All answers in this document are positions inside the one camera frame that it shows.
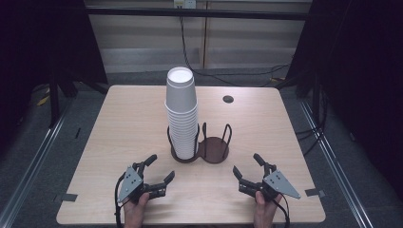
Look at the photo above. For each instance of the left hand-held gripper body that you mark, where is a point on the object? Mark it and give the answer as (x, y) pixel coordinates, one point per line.
(130, 183)

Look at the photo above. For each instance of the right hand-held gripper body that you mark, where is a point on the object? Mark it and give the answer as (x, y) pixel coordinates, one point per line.
(278, 183)

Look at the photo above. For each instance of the stack of white cups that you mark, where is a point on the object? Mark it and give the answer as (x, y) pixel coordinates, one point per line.
(183, 133)

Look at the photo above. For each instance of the person's left hand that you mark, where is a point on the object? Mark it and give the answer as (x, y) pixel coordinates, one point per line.
(134, 213)

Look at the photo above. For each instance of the person's right hand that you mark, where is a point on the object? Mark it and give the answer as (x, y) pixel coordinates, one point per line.
(264, 213)

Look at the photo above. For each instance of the grey tape strip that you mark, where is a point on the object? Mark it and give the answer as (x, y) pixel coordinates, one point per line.
(66, 197)
(314, 192)

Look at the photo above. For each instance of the round black table grommet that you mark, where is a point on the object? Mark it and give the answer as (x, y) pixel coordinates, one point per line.
(228, 99)

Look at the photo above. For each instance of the small black floor tape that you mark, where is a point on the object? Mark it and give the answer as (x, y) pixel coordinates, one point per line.
(77, 133)

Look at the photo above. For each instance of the black metal stand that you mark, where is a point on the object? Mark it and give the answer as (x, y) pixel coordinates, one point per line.
(54, 104)

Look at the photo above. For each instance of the yellow floor tape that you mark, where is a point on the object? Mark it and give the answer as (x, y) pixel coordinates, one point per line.
(43, 100)

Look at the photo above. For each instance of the black curtain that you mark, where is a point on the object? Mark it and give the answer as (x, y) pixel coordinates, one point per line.
(361, 79)
(41, 47)

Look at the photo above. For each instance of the black horizontal bar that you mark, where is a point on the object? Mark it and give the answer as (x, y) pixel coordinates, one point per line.
(221, 13)

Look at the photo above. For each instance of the metal floor rail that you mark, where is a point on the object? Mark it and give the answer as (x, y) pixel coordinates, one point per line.
(34, 164)
(335, 164)

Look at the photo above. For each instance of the white wall outlet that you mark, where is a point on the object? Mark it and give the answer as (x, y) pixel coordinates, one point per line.
(184, 3)

